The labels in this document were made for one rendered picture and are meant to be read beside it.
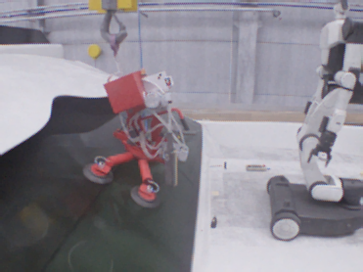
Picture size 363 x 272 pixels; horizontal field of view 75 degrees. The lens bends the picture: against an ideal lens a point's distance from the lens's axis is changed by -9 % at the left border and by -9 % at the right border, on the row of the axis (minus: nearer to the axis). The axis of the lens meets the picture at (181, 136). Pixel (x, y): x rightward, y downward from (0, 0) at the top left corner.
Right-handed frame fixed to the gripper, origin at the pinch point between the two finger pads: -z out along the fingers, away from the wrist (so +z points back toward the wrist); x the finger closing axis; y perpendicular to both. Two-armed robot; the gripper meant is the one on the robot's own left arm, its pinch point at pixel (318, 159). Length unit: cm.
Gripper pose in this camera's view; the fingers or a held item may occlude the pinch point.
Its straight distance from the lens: 167.7
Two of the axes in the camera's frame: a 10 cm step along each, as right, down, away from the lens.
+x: -9.5, -2.7, 1.6
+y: -2.5, 3.2, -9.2
